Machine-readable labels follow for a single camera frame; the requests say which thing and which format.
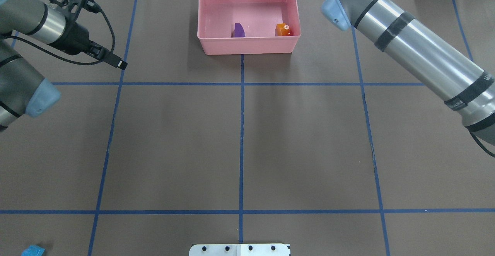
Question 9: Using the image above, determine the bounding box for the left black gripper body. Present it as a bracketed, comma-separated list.
[48, 0, 109, 60]

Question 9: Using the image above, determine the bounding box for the purple curved toy block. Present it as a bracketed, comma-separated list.
[232, 23, 246, 38]

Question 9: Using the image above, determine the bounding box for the orange toy block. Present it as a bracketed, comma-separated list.
[275, 23, 293, 36]

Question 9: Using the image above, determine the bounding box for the long blue toy block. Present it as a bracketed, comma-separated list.
[21, 245, 46, 256]

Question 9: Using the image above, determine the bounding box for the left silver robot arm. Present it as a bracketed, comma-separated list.
[0, 0, 128, 131]

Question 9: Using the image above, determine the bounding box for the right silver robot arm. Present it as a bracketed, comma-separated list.
[321, 0, 495, 145]

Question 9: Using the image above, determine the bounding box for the pink plastic box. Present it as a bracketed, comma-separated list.
[197, 0, 302, 55]

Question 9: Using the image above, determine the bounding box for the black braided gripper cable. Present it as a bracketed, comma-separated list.
[4, 1, 116, 66]

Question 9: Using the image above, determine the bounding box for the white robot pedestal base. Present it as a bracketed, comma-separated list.
[189, 243, 291, 256]

